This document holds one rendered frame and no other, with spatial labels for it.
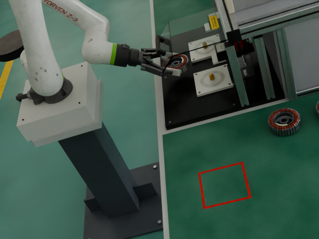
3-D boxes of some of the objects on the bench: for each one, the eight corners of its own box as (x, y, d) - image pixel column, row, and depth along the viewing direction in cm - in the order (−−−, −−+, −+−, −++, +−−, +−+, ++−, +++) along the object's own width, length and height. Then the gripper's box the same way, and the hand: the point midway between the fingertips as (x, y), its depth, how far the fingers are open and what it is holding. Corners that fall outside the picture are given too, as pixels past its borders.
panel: (284, 96, 176) (272, 29, 157) (251, 11, 226) (238, -48, 207) (287, 95, 176) (275, 28, 157) (253, 10, 226) (240, -49, 207)
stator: (273, 113, 174) (272, 105, 172) (304, 115, 168) (303, 107, 166) (265, 135, 168) (263, 127, 165) (297, 138, 162) (295, 130, 160)
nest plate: (192, 63, 210) (191, 61, 209) (189, 45, 221) (188, 43, 220) (224, 53, 207) (224, 51, 207) (220, 36, 219) (219, 33, 218)
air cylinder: (242, 78, 191) (239, 68, 188) (239, 68, 197) (237, 57, 193) (255, 75, 190) (252, 64, 187) (251, 64, 196) (248, 53, 192)
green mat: (172, 275, 139) (172, 275, 139) (162, 135, 185) (162, 134, 185) (515, 202, 123) (516, 202, 123) (411, 68, 169) (411, 68, 169)
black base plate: (166, 130, 186) (165, 126, 185) (159, 43, 235) (158, 40, 233) (285, 98, 178) (284, 94, 177) (252, 15, 226) (251, 12, 225)
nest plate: (197, 96, 192) (196, 95, 191) (193, 75, 203) (193, 73, 202) (233, 87, 189) (232, 84, 188) (228, 65, 200) (227, 63, 200)
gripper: (129, 65, 187) (183, 73, 191) (130, 34, 205) (180, 43, 209) (126, 80, 192) (179, 88, 196) (127, 49, 209) (175, 57, 213)
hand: (175, 64), depth 202 cm, fingers closed on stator, 11 cm apart
